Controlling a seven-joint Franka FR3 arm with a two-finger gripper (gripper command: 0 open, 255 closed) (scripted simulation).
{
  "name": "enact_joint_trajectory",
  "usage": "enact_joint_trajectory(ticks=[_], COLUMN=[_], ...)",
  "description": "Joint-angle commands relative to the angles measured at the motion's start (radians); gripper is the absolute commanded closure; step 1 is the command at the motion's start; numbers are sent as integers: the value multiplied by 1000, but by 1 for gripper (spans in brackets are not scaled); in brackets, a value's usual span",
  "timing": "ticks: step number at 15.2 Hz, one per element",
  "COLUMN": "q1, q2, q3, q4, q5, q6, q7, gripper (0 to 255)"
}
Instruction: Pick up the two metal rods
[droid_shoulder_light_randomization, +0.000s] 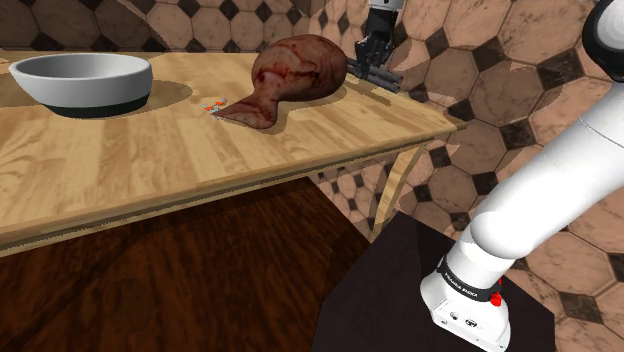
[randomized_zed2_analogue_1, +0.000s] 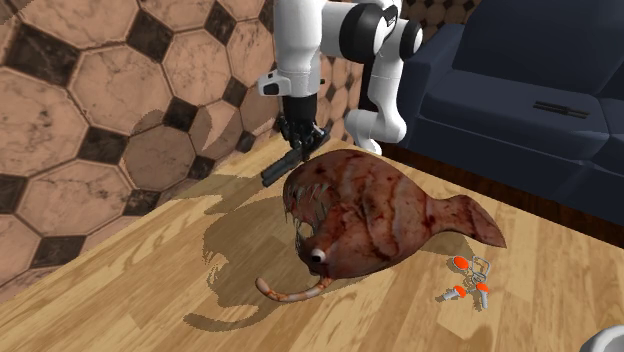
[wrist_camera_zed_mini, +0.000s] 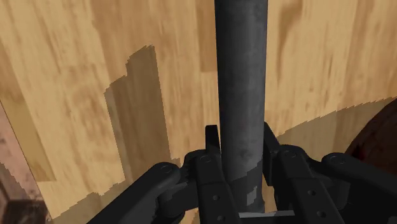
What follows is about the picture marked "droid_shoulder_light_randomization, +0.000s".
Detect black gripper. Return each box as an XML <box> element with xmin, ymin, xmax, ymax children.
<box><xmin>354</xmin><ymin>8</ymin><xmax>400</xmax><ymax>79</ymax></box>

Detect dark grey rod-shaped thing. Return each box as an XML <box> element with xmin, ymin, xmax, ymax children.
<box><xmin>346</xmin><ymin>57</ymin><xmax>405</xmax><ymax>94</ymax></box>

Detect reddish brown marbled vase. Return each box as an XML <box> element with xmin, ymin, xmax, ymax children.
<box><xmin>213</xmin><ymin>33</ymin><xmax>349</xmax><ymax>131</ymax></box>

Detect small orange and blue thing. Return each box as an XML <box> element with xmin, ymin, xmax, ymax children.
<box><xmin>201</xmin><ymin>97</ymin><xmax>230</xmax><ymax>120</ymax></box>

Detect dark robot stand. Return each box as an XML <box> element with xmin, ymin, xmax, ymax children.
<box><xmin>310</xmin><ymin>210</ymin><xmax>558</xmax><ymax>352</ymax></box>

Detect light wooden table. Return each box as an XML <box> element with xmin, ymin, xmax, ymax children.
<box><xmin>0</xmin><ymin>48</ymin><xmax>470</xmax><ymax>260</ymax></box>

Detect white bowl with dark base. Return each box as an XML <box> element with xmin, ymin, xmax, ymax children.
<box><xmin>8</xmin><ymin>52</ymin><xmax>154</xmax><ymax>120</ymax></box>

